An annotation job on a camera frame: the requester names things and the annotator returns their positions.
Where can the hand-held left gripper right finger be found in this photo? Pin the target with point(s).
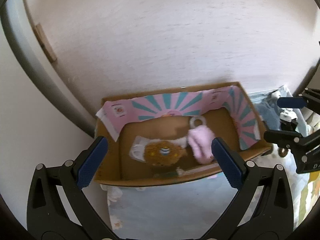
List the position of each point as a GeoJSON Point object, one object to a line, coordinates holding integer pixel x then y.
{"type": "Point", "coordinates": [228, 166]}

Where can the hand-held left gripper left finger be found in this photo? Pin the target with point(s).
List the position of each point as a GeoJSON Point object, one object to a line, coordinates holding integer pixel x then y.
{"type": "Point", "coordinates": [91, 165]}

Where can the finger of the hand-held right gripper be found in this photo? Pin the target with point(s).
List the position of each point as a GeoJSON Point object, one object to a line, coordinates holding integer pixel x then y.
{"type": "Point", "coordinates": [291, 102]}
{"type": "Point", "coordinates": [282, 136]}

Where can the white black-spotted cloth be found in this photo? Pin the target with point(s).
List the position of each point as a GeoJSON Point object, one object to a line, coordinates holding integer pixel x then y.
{"type": "Point", "coordinates": [287, 116]}

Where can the pink fuzzy cloth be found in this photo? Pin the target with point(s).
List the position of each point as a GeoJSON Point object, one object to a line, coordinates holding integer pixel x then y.
{"type": "Point", "coordinates": [200, 142]}

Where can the cardboard box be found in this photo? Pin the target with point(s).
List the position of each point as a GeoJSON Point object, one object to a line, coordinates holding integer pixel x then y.
{"type": "Point", "coordinates": [160, 130]}

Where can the grey-blue cloth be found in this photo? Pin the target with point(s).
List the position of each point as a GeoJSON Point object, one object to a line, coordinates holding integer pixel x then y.
{"type": "Point", "coordinates": [268, 115]}

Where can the brown plush toy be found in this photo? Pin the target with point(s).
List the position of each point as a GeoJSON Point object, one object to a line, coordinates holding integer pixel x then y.
{"type": "Point", "coordinates": [136, 150]}

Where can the light printed blanket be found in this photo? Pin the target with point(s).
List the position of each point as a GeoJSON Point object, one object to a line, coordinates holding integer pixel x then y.
{"type": "Point", "coordinates": [175, 205]}

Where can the brown lion toy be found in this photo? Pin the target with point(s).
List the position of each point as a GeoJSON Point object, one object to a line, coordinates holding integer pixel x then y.
{"type": "Point", "coordinates": [162, 153]}

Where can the pink teal-rayed paper liner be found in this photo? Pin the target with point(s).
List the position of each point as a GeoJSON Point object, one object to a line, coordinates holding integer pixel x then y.
{"type": "Point", "coordinates": [160, 106]}

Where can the dark grey door frame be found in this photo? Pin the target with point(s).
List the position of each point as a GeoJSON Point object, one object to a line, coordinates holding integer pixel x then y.
{"type": "Point", "coordinates": [30, 62]}

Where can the small wooden wall block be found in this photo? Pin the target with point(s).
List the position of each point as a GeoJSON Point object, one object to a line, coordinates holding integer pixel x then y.
{"type": "Point", "coordinates": [45, 42]}

